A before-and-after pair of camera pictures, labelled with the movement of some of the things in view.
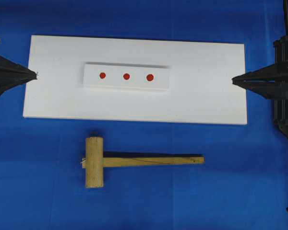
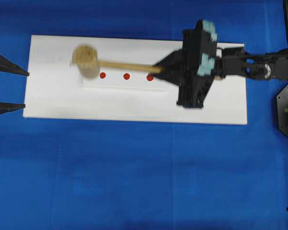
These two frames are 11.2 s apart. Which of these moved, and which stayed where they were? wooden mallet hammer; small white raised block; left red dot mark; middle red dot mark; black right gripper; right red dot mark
Moved: black right gripper; wooden mallet hammer
Stayed: small white raised block; right red dot mark; left red dot mark; middle red dot mark
